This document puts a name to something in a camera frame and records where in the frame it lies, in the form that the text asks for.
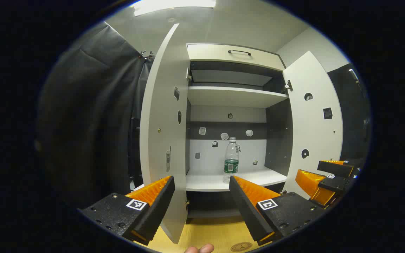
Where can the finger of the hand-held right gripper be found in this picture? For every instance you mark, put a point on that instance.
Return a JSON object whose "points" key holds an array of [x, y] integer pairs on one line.
{"points": [[309, 182], [336, 168]]}

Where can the clear plastic bottle green label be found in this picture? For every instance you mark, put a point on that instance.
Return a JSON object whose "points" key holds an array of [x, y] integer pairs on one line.
{"points": [[231, 165]]}

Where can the white cabinet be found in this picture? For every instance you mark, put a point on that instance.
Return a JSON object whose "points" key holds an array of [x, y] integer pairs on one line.
{"points": [[234, 96]]}

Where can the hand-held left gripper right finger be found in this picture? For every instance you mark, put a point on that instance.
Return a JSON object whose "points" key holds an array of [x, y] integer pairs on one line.
{"points": [[246, 207]]}

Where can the small spring clip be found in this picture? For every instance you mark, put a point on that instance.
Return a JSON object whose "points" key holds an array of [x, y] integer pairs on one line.
{"points": [[145, 54]]}

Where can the white cabinet drawer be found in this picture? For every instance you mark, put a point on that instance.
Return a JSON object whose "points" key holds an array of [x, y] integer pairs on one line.
{"points": [[209, 52]]}

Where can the white cabinet door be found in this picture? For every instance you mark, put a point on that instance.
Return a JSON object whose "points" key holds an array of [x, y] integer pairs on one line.
{"points": [[315, 133], [164, 123]]}

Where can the ceiling light panel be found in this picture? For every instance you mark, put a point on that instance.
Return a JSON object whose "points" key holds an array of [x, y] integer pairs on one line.
{"points": [[174, 5]]}

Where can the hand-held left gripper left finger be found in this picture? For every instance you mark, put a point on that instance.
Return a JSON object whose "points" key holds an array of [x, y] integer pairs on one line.
{"points": [[158, 207]]}

